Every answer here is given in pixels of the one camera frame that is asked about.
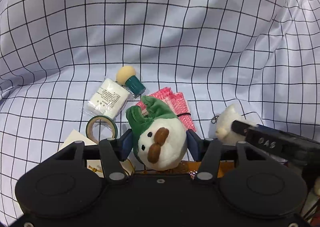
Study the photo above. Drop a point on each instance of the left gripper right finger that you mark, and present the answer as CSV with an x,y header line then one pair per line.
x,y
208,153

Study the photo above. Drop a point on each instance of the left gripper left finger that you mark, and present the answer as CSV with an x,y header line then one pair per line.
x,y
112,152

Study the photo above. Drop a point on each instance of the white fluffy plush toy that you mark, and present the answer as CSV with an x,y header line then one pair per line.
x,y
231,126

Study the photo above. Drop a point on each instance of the green tape roll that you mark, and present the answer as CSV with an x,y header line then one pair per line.
x,y
101,127

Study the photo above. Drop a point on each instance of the white plush with green hat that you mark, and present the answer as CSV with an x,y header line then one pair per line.
x,y
159,137

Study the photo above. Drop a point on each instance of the pink edged cloth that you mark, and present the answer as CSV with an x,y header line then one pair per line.
x,y
177,104

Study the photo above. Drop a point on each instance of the white packaged cotton pads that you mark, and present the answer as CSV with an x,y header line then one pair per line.
x,y
109,99

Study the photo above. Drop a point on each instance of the green handled sponge puff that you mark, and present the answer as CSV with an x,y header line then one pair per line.
x,y
126,76

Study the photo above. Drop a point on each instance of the orange satin drawstring pouch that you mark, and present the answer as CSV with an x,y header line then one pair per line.
x,y
125,166

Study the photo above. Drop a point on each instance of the white phone box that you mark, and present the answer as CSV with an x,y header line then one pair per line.
x,y
75,136

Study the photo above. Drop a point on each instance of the blue checked cloth cover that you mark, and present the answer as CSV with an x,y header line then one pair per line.
x,y
260,55

